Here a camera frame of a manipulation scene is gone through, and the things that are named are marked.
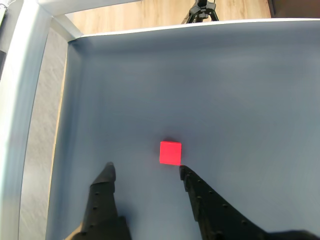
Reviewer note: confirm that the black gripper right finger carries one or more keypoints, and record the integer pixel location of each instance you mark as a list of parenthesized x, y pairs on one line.
[(215, 215)]

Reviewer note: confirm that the white metal frame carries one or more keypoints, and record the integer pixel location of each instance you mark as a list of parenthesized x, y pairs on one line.
[(20, 87)]

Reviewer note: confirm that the black tripod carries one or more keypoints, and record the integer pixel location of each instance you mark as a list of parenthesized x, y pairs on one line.
[(201, 12)]

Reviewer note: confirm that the blue-grey table mat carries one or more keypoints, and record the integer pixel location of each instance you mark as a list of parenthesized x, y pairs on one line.
[(200, 87)]

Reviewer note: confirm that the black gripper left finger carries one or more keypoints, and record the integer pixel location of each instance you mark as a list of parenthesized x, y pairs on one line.
[(101, 207)]

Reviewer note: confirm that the red cube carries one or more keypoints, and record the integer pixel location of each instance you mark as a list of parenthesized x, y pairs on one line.
[(170, 153)]

